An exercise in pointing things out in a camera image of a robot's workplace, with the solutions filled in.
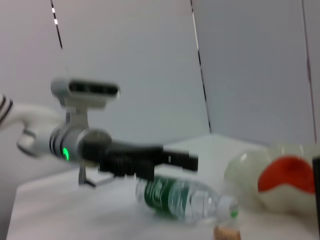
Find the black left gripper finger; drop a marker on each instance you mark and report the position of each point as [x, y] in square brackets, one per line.
[182, 161]
[130, 168]

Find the small tan wooden block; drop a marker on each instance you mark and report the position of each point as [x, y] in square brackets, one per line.
[227, 233]

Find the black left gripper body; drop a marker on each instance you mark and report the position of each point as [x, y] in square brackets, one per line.
[125, 150]

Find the grey metal stand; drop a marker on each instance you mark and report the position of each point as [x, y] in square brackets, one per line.
[82, 177]

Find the pale green wavy fruit plate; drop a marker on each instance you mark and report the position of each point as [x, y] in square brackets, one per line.
[245, 170]

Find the clear water bottle green label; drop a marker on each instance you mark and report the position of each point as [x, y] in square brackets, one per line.
[175, 197]

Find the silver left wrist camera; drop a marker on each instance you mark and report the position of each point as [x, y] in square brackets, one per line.
[92, 88]

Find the black mesh pen holder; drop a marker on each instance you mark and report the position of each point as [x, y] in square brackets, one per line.
[316, 175]

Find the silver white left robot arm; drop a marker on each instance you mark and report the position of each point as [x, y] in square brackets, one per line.
[37, 125]

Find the orange fruit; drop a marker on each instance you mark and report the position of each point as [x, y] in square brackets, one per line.
[285, 175]

